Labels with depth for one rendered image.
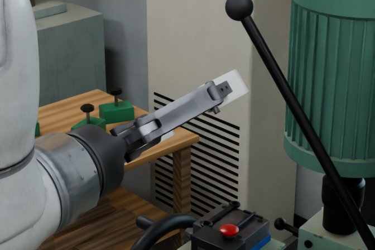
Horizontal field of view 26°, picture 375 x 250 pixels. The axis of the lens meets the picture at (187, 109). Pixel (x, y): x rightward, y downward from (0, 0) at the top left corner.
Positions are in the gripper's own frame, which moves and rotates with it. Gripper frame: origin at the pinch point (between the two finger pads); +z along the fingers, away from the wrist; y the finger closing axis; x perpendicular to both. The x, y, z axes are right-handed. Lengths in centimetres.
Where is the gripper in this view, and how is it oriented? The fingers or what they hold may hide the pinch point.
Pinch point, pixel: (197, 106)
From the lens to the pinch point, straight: 95.5
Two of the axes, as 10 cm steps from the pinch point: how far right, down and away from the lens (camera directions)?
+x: -4.9, -8.7, 0.3
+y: 6.2, -3.7, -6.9
